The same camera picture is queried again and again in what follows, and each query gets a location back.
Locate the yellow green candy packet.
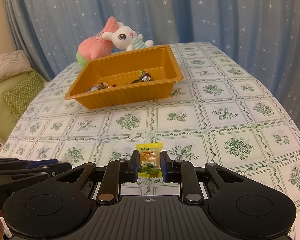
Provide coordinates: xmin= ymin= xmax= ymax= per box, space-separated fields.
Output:
xmin=136 ymin=142 xmax=163 ymax=178

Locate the light green sofa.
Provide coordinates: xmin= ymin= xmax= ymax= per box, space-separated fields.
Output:
xmin=0 ymin=73 xmax=29 ymax=141

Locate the green zigzag cushion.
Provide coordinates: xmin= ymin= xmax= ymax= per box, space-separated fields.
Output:
xmin=1 ymin=71 xmax=44 ymax=121

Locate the floral green white tablecloth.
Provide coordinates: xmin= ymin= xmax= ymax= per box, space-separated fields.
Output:
xmin=0 ymin=43 xmax=300 ymax=239

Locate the dark red foil candy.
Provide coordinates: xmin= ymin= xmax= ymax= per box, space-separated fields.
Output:
xmin=87 ymin=82 xmax=116 ymax=92

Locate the beige embroidered cushion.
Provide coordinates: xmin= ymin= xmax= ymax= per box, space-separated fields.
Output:
xmin=0 ymin=50 xmax=33 ymax=82

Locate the orange plastic tray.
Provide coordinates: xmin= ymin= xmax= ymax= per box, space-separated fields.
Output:
xmin=65 ymin=46 xmax=183 ymax=109

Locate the white bunny plush toy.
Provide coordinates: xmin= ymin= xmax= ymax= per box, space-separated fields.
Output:
xmin=102 ymin=22 xmax=154 ymax=51

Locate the blue star-pattern curtain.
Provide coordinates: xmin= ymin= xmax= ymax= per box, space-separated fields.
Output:
xmin=3 ymin=0 xmax=300 ymax=129

